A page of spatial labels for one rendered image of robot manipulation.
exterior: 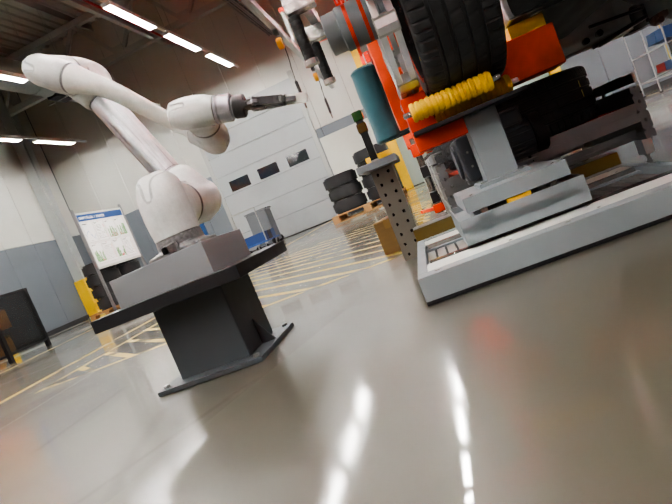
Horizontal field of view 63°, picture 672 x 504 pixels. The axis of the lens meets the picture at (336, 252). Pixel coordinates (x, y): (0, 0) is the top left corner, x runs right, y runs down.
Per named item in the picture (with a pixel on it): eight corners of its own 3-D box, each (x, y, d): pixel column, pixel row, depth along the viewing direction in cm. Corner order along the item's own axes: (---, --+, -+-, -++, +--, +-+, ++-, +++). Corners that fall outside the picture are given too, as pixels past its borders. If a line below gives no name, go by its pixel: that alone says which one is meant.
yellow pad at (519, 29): (546, 24, 211) (542, 11, 211) (511, 39, 214) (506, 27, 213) (538, 33, 225) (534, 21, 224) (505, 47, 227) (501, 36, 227)
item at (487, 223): (594, 202, 153) (582, 169, 152) (469, 249, 159) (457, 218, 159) (551, 195, 202) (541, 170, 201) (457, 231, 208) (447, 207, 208)
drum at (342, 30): (396, 23, 165) (379, -22, 164) (331, 53, 169) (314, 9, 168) (398, 35, 179) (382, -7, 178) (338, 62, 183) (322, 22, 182)
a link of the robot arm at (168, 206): (144, 248, 176) (115, 185, 175) (174, 239, 194) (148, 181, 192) (185, 229, 172) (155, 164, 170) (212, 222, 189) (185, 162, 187)
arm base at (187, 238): (142, 267, 171) (135, 251, 171) (173, 257, 193) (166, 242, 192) (193, 245, 168) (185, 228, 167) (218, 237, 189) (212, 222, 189)
